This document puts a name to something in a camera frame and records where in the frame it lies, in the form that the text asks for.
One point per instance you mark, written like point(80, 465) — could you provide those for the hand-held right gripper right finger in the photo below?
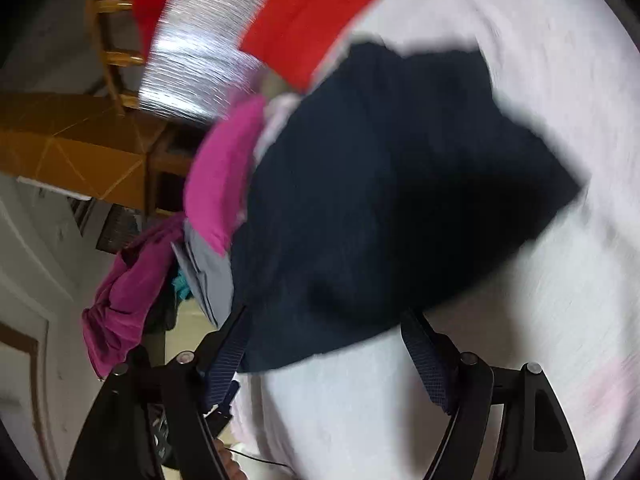
point(425, 355)

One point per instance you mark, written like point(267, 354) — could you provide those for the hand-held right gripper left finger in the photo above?
point(225, 355)

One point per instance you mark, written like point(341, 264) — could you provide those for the navy blue jacket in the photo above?
point(375, 185)

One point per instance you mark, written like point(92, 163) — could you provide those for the person's left hand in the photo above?
point(230, 462)

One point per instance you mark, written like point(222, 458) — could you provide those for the black garment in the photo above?
point(162, 312)

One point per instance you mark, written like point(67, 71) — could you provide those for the grey garment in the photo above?
point(210, 275)

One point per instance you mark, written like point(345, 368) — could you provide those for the teal garment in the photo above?
point(181, 285)

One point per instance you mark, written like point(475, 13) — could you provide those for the purple garment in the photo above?
point(125, 300)

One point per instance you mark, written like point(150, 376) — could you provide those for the magenta pillow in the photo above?
point(220, 170)

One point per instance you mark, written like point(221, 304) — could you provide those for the pale pink fleece blanket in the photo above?
point(550, 85)

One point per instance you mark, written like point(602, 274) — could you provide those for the silver foil insulation sheet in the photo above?
point(200, 45)

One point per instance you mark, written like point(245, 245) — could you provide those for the wooden headboard frame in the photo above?
point(112, 60)

